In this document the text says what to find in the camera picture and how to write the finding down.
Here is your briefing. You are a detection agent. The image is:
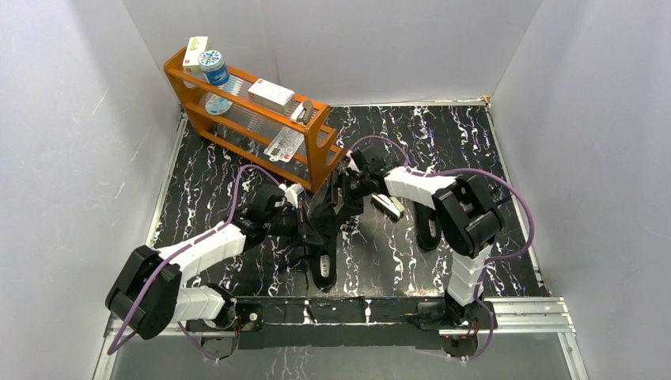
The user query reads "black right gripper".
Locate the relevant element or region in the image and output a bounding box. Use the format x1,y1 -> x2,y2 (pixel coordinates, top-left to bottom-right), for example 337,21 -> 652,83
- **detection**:
318,169 -> 372,219

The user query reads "black canvas shoe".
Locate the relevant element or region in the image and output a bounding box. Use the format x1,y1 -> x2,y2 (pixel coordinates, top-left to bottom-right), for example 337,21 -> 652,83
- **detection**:
413,202 -> 442,252
307,188 -> 347,292

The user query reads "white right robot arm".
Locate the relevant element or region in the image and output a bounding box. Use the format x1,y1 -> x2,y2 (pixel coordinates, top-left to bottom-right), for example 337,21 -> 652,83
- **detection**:
330,146 -> 504,328

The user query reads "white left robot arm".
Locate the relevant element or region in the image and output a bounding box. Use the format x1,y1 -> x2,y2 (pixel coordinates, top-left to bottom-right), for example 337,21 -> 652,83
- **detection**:
105,184 -> 336,340

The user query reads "clear plastic packet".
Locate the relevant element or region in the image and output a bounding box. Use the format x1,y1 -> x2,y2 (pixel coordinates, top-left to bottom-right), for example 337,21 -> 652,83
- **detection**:
264,127 -> 304,162

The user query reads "orange wooden shelf rack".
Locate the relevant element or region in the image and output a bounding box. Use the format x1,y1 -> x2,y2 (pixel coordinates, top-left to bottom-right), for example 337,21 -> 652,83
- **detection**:
164,47 -> 343,192

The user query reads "white rectangular box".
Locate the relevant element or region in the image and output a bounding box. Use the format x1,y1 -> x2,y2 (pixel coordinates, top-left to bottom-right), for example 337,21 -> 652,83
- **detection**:
248,78 -> 295,115

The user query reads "light blue round disc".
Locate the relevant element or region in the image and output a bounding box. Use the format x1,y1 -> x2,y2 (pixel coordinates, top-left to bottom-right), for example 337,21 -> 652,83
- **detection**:
204,94 -> 233,116

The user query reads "blue lidded round jar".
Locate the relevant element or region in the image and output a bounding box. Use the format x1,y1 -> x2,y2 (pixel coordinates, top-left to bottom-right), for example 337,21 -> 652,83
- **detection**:
198,50 -> 229,86

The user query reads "white yellow carton box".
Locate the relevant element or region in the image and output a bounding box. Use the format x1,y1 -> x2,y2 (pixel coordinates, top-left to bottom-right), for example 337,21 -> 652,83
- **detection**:
182,36 -> 210,74

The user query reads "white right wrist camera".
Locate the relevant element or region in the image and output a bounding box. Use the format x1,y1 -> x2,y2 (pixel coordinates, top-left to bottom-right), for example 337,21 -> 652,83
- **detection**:
341,150 -> 360,176

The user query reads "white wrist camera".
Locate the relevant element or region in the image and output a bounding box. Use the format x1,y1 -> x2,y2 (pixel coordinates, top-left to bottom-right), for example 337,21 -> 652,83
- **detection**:
341,150 -> 360,176
279,183 -> 305,208

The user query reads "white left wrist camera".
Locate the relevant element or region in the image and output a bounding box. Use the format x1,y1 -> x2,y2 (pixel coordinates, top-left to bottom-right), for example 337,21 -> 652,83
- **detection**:
279,183 -> 305,208

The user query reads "aluminium frame rail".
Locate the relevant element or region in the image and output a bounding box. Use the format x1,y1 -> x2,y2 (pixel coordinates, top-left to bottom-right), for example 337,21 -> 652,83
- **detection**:
104,296 -> 578,340

